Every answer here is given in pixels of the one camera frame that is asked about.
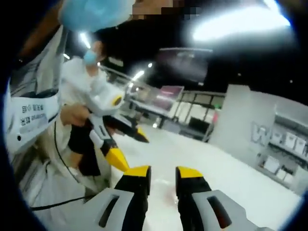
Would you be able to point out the white chest device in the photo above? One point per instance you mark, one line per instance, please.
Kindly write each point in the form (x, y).
(31, 113)

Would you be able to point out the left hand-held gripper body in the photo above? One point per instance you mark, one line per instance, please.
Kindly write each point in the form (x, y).
(103, 98)

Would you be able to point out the dark ceiling screen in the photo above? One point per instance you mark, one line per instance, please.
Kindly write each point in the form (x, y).
(183, 65)

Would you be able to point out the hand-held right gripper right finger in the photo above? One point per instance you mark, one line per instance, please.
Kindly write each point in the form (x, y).
(207, 211)

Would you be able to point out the ceiling light strip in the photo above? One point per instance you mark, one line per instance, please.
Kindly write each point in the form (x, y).
(240, 26)

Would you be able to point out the person's left hand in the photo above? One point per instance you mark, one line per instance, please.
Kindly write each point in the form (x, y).
(74, 114)

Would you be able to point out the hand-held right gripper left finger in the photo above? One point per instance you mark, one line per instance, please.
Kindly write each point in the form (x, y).
(115, 207)

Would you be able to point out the clear resealable bag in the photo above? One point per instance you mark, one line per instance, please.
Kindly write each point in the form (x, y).
(166, 195)

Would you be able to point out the group of white storage bins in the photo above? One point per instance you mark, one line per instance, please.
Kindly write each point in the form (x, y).
(298, 144)

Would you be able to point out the grey metal shelf unit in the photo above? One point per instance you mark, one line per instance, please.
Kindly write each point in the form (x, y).
(288, 154)

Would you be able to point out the grey desk with black legs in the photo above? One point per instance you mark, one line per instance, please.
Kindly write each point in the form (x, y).
(156, 113)

